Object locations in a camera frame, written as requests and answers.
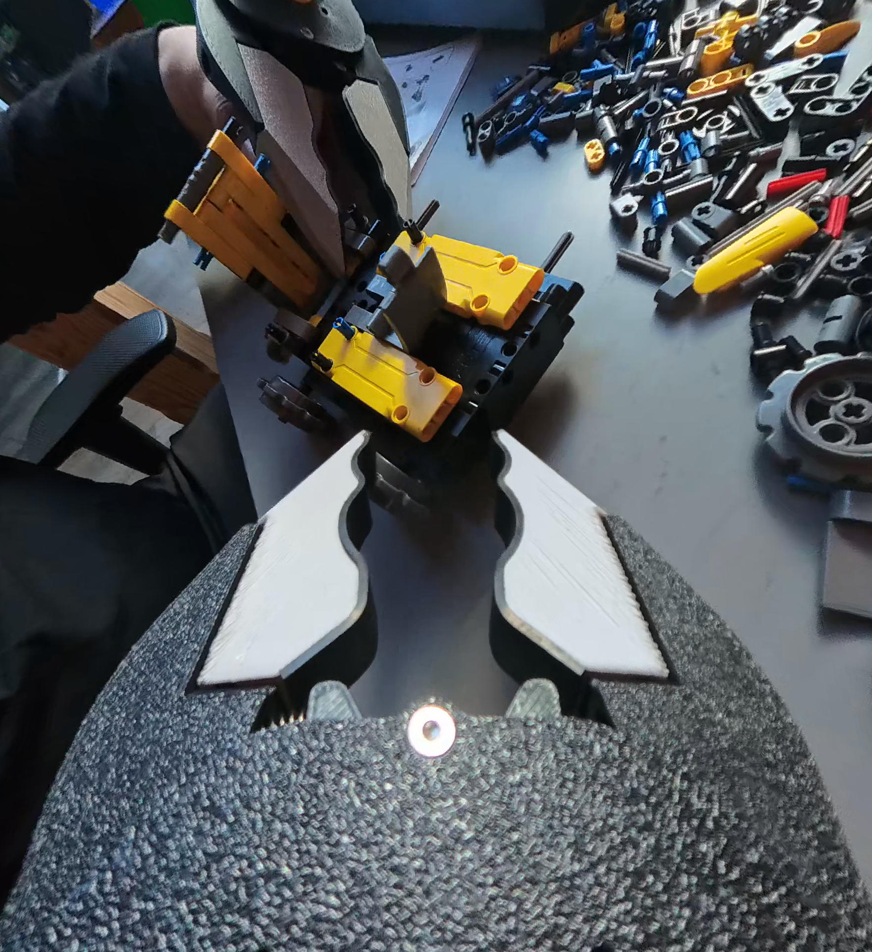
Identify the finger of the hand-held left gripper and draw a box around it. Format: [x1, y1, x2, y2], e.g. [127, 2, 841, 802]
[341, 76, 414, 222]
[256, 58, 349, 278]

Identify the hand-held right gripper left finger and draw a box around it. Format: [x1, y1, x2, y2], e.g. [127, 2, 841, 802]
[194, 430, 377, 689]

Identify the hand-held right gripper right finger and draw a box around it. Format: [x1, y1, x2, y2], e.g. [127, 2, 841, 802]
[491, 428, 672, 681]

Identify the black yellow toy block vehicle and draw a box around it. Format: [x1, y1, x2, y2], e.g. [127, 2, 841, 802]
[159, 130, 585, 516]

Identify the grey desk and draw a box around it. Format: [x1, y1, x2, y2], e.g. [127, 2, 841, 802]
[198, 22, 872, 893]

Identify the person's left hand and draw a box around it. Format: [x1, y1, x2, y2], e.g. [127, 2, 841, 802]
[158, 24, 233, 140]

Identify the instruction booklet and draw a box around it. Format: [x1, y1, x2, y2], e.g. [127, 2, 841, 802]
[384, 33, 481, 183]

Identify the pile of building block parts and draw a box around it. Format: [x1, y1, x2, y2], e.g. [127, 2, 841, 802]
[462, 0, 872, 696]

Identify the wooden post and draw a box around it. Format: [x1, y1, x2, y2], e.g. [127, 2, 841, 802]
[8, 281, 221, 425]

